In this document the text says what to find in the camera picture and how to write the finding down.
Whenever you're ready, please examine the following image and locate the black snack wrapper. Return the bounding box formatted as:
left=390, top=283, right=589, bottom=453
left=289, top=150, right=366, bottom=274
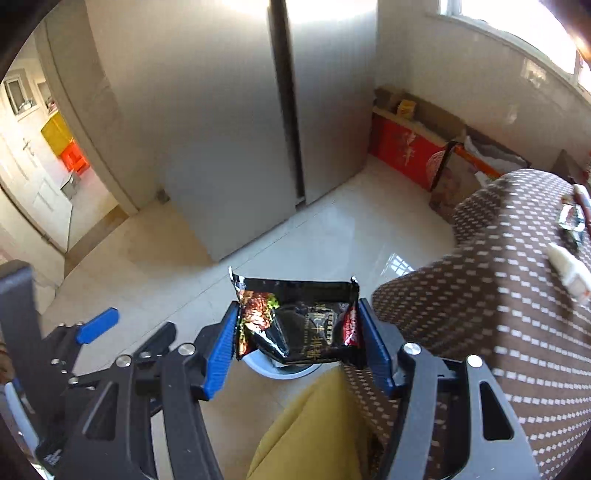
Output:
left=229, top=267, right=362, bottom=367

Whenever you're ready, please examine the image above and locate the silver refrigerator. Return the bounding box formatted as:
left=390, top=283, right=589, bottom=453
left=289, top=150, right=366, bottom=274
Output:
left=85, top=0, right=379, bottom=261

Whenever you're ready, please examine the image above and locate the orange cardboard box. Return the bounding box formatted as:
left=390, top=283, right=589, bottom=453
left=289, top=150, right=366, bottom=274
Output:
left=429, top=141, right=532, bottom=222

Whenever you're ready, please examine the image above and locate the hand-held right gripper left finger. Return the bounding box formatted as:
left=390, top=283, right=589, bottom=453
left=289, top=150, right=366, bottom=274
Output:
left=58, top=301, right=242, bottom=480

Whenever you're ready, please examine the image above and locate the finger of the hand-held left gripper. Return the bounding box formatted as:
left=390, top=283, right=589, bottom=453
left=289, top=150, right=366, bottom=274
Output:
left=130, top=322, right=179, bottom=367
left=51, top=308, right=121, bottom=366

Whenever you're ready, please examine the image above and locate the orange plastic stool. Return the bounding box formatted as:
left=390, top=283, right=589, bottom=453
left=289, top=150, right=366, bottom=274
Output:
left=60, top=141, right=90, bottom=174

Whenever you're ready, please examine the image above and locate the clear plastic bag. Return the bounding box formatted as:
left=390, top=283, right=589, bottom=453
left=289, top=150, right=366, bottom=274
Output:
left=464, top=136, right=527, bottom=172

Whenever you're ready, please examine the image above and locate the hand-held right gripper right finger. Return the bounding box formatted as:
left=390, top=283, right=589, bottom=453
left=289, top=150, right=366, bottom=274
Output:
left=359, top=298, right=542, bottom=480

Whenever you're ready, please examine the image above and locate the yellow plastic stool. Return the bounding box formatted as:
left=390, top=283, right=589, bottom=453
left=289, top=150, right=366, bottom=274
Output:
left=41, top=111, right=75, bottom=158

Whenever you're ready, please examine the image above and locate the window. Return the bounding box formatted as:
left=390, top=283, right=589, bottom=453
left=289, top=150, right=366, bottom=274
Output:
left=436, top=0, right=591, bottom=88

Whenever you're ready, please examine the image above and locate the dark wooden cabinet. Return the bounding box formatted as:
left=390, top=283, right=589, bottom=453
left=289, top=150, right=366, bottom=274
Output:
left=551, top=150, right=591, bottom=185

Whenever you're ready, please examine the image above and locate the blue plastic basin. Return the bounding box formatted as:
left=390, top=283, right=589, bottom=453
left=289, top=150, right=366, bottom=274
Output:
left=240, top=351, right=342, bottom=380

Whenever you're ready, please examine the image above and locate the white cone wrapper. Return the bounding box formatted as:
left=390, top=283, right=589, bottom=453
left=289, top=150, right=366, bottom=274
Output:
left=547, top=242, right=591, bottom=301

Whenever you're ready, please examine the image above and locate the red cardboard box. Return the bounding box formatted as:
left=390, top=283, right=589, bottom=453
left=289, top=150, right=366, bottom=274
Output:
left=369, top=85, right=467, bottom=192

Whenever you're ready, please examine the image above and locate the brown polka dot tablecloth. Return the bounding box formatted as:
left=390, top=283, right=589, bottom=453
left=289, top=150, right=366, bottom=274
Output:
left=342, top=168, right=591, bottom=480

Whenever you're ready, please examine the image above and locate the silver wrapper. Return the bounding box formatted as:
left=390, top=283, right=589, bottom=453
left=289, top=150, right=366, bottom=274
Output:
left=556, top=203, right=589, bottom=252

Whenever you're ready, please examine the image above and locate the person's yellow trouser leg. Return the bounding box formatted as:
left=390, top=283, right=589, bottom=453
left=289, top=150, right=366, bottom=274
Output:
left=247, top=367, right=384, bottom=480

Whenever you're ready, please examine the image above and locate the red package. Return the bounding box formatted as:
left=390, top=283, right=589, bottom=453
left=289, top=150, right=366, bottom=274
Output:
left=573, top=184, right=591, bottom=222

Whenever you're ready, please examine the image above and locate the white door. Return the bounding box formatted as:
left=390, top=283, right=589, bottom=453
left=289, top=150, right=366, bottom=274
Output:
left=0, top=88, right=75, bottom=252

